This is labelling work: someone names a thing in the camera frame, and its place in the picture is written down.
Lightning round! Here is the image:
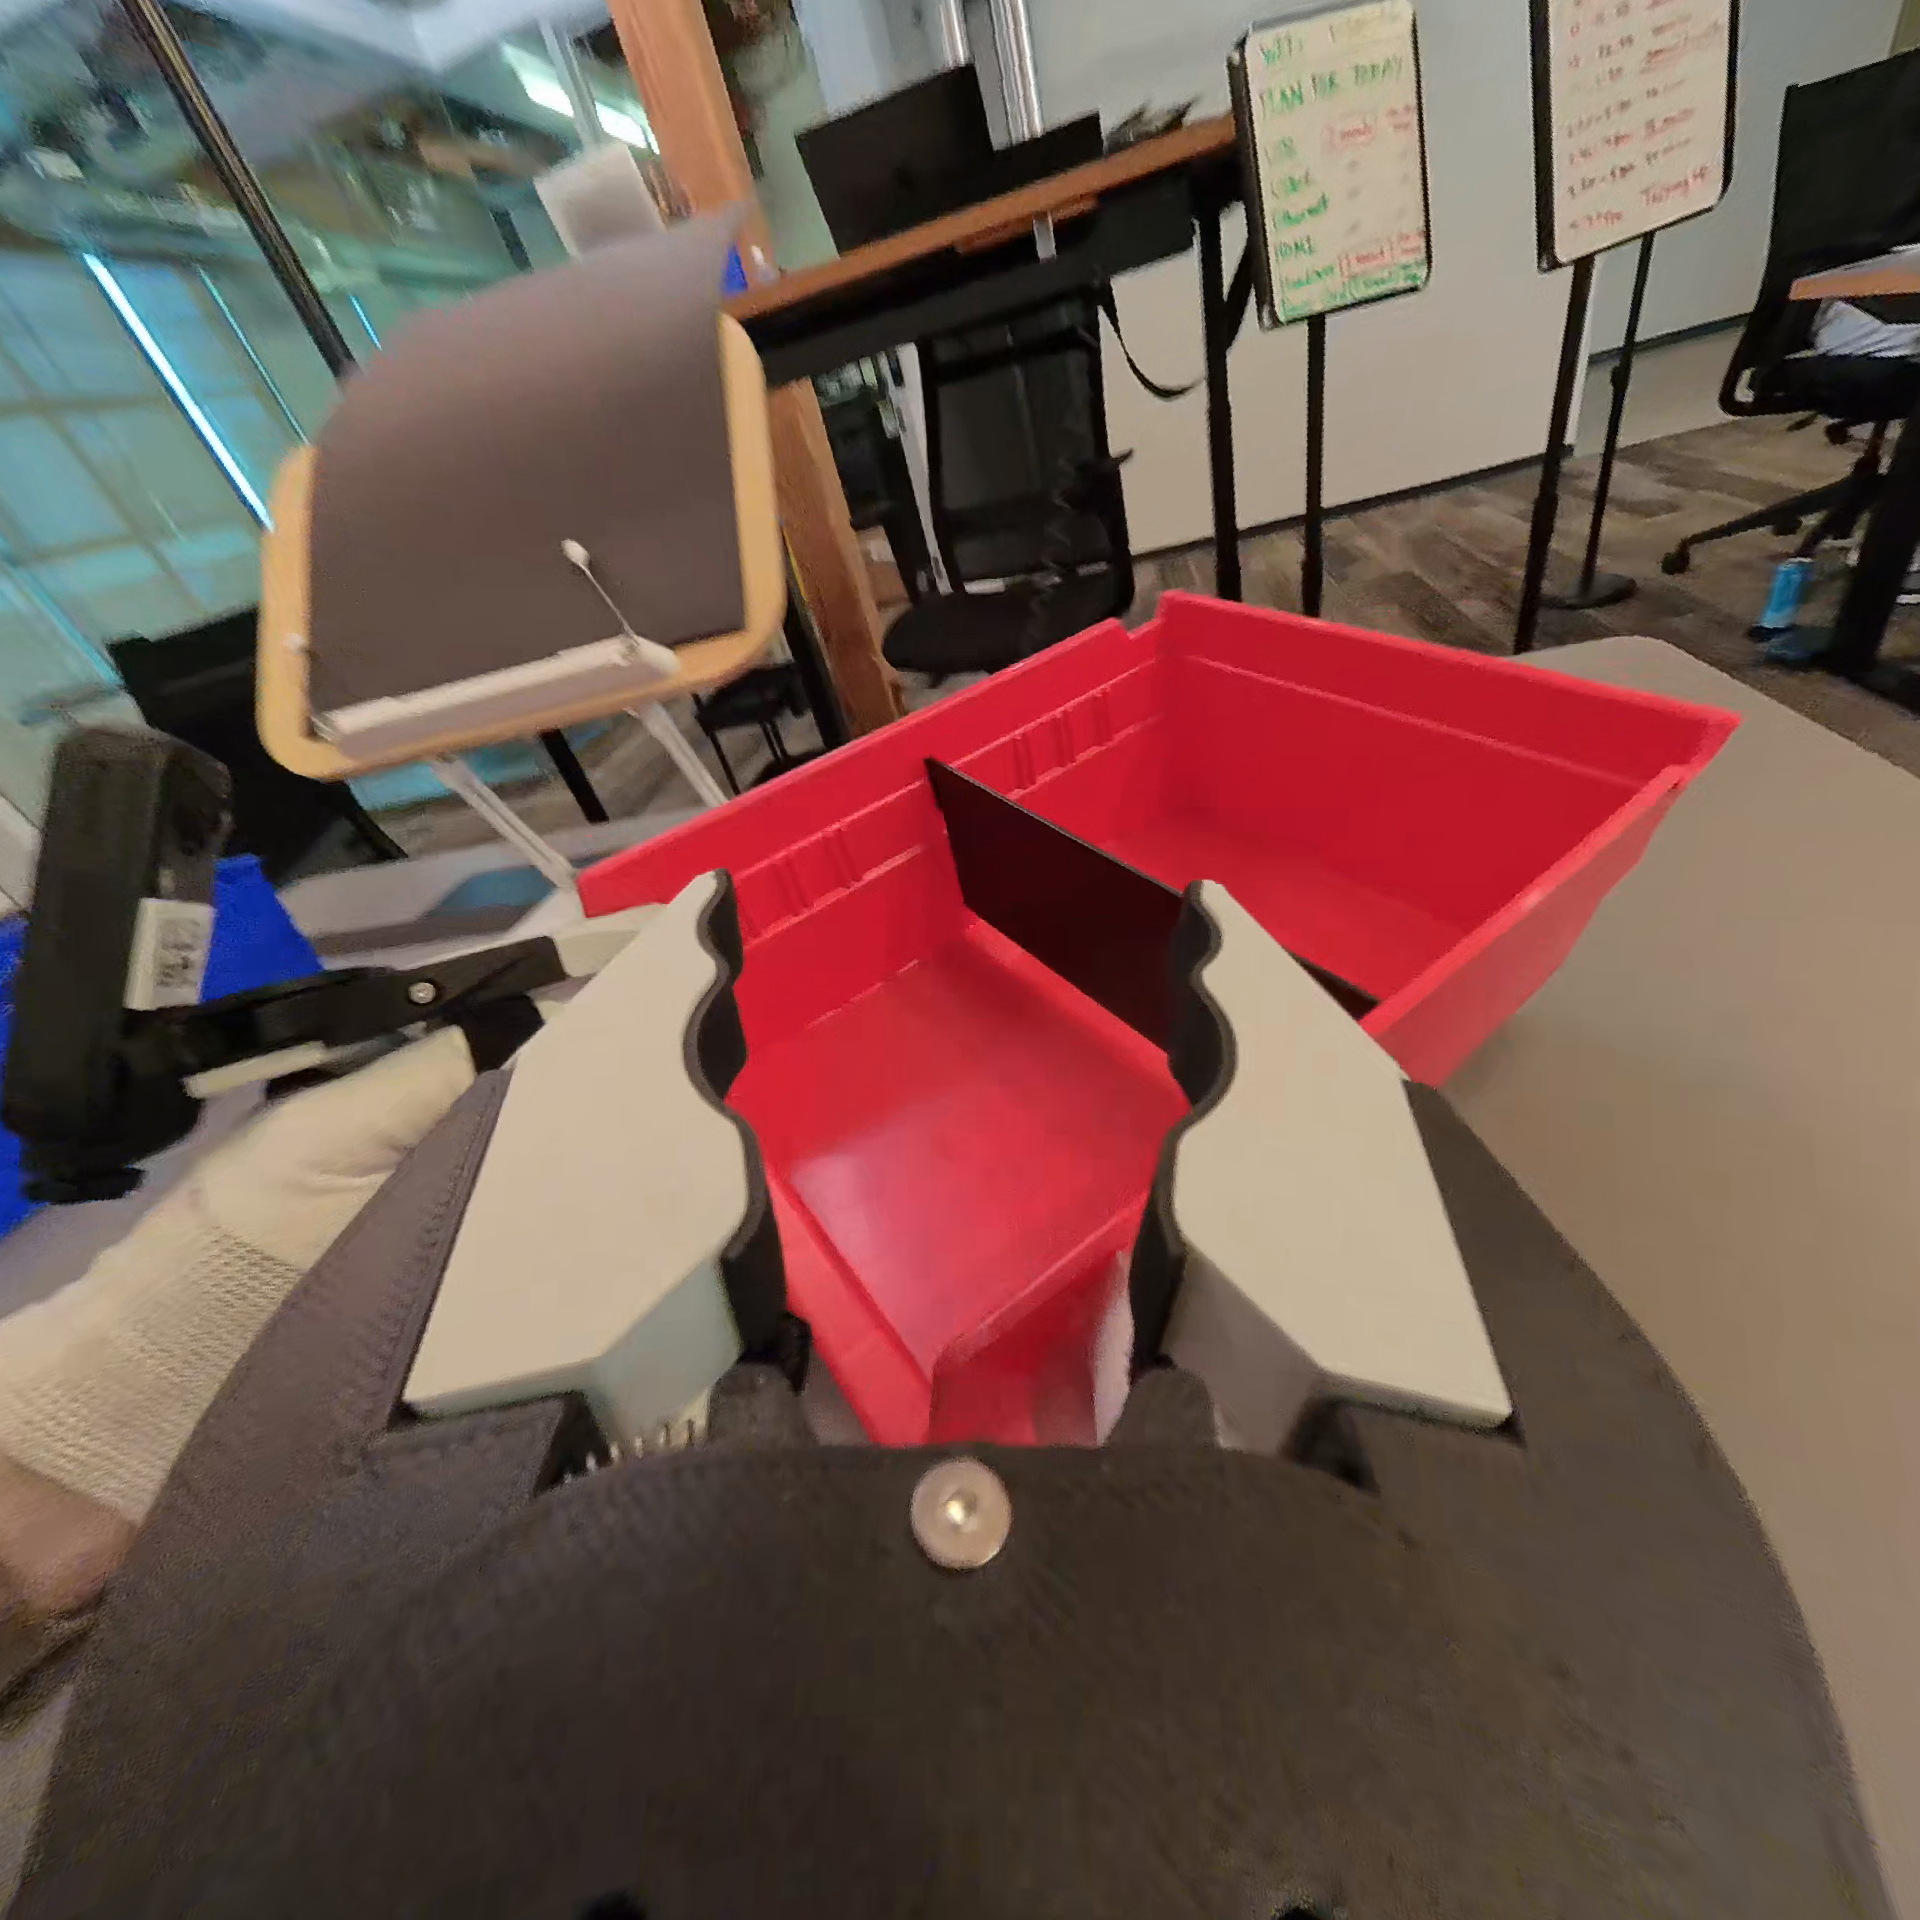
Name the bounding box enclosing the red plastic bin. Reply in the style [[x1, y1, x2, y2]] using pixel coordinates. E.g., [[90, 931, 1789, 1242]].
[[580, 592, 1741, 1449]]

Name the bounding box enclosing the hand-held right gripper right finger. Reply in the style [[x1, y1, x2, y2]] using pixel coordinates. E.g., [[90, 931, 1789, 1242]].
[[1132, 880, 1519, 1443]]

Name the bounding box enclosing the person's left hand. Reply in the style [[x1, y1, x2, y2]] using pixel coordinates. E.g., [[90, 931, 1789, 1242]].
[[0, 1032, 497, 1522]]

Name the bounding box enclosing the black monitor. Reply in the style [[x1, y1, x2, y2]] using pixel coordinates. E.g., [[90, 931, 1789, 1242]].
[[796, 66, 1113, 260]]

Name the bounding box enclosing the blue plastic bin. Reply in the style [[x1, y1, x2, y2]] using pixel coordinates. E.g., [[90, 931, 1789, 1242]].
[[0, 855, 323, 1239]]

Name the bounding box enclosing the background office desk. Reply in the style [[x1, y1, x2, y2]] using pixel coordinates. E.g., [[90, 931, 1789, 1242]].
[[730, 115, 1253, 609]]

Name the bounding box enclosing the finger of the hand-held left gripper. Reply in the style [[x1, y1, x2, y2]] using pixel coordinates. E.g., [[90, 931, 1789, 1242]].
[[287, 919, 653, 1037], [187, 999, 557, 1107]]

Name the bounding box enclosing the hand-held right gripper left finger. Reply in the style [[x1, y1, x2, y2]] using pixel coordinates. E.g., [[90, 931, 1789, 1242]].
[[408, 871, 793, 1433]]

